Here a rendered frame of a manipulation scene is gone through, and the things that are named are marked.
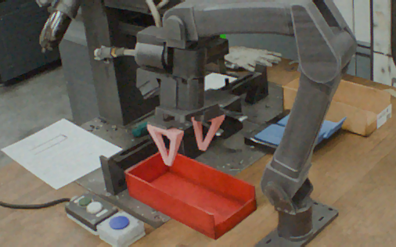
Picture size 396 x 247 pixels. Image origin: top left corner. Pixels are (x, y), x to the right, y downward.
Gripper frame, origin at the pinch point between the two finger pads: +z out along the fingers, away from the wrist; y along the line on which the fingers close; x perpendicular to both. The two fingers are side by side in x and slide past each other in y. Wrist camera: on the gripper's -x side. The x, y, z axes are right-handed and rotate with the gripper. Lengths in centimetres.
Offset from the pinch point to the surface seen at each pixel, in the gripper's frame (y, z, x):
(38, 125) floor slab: -135, 88, -228
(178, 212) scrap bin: -0.7, 13.2, -2.1
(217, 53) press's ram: -27.4, -11.6, -13.9
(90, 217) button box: 10.2, 15.3, -15.6
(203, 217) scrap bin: 0.5, 11.3, 5.0
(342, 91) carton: -59, 0, 3
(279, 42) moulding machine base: -91, -2, -35
